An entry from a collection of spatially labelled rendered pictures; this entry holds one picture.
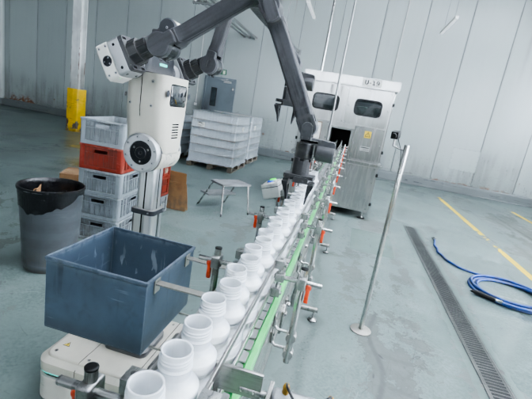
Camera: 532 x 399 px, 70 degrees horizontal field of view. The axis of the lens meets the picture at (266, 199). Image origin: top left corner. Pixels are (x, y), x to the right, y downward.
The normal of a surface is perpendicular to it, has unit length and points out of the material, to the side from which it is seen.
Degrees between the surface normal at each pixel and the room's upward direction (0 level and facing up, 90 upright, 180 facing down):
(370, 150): 90
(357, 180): 90
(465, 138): 90
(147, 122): 101
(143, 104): 90
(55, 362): 31
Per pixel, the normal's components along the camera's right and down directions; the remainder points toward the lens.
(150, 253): -0.22, 0.19
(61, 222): 0.70, 0.33
